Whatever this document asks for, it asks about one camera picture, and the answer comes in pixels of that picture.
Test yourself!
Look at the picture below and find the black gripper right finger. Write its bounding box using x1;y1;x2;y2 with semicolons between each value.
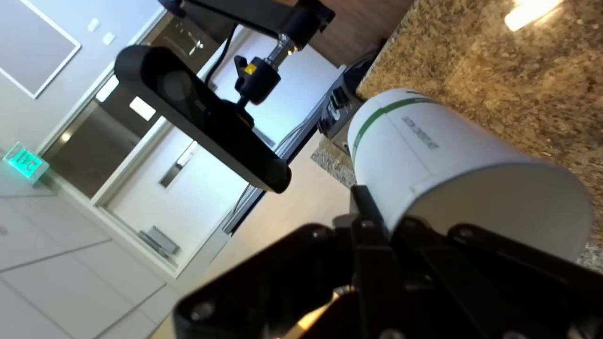
394;219;603;339

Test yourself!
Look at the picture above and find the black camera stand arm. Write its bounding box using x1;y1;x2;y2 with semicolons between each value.
158;0;337;110

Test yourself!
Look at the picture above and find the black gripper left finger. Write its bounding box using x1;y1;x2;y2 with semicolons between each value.
173;185;411;339

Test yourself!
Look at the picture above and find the green exit sign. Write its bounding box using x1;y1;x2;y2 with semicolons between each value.
2;142;51;185

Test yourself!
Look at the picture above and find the white paper cup green stripe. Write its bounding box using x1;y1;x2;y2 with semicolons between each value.
346;87;595;262

